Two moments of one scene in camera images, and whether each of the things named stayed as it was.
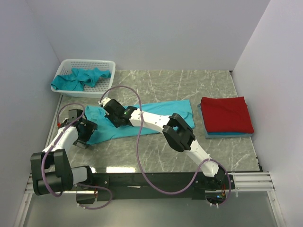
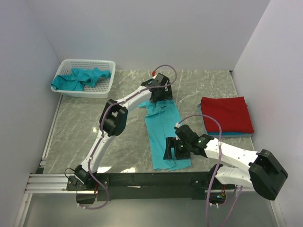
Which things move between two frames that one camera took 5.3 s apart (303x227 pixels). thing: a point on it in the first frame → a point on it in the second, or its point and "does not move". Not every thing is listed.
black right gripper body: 114,120 → 188,144
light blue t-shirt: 105,130 → 161,118
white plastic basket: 103,86 does not move
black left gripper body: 88,129 → 163,95
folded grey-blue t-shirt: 209,136 does not move
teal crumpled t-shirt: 77,79 does not move
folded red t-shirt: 229,115 does not move
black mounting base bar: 139,186 does not move
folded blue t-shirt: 210,133 does not move
